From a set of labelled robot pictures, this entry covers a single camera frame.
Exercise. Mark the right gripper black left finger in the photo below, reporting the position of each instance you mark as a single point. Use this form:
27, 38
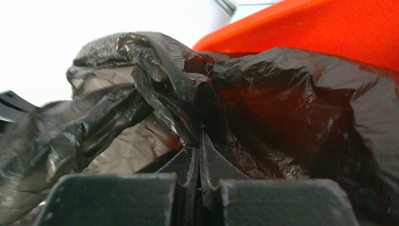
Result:
161, 194

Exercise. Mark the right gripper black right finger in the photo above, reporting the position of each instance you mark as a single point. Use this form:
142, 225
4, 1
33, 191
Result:
230, 198

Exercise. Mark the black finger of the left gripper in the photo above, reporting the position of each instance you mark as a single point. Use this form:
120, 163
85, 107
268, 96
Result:
12, 107

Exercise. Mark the black plastic trash bag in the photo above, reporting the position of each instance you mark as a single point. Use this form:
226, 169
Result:
283, 113

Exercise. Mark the orange plastic trash bin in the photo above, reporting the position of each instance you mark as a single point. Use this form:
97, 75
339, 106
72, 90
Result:
363, 30

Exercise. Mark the grey wall corner strip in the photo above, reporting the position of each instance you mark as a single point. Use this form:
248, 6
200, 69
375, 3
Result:
227, 5

